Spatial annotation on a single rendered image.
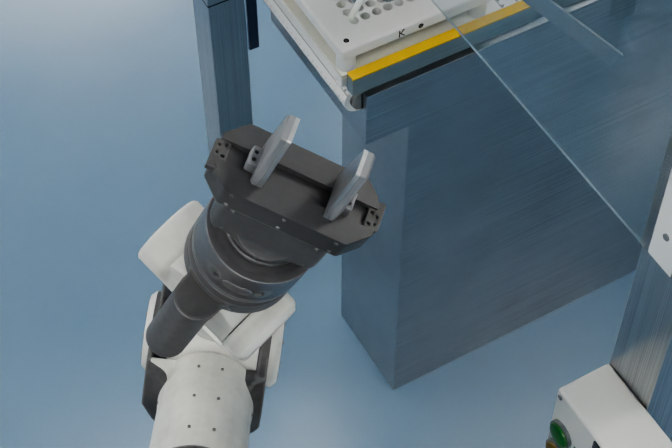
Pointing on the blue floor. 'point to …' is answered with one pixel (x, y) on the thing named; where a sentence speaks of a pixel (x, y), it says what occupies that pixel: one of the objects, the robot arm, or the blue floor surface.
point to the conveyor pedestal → (472, 236)
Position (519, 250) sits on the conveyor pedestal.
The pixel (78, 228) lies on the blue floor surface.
